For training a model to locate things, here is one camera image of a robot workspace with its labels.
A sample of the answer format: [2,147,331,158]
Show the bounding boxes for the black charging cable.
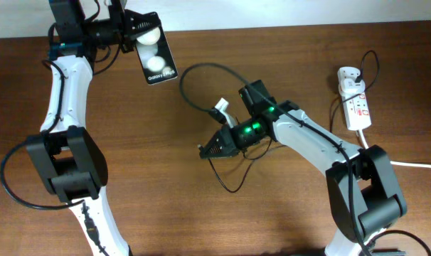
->
[197,50,380,193]

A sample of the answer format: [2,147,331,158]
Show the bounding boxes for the black smartphone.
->
[135,12,179,85]

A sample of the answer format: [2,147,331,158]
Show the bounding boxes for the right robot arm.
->
[198,80,408,255]

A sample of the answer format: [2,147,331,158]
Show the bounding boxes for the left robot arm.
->
[26,1,177,255]

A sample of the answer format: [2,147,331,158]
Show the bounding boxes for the white USB charger plug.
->
[339,78,366,95]

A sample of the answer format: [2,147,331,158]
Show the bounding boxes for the white power strip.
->
[337,67,371,131]

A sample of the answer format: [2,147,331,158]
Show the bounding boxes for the white power strip cord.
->
[356,129,431,171]

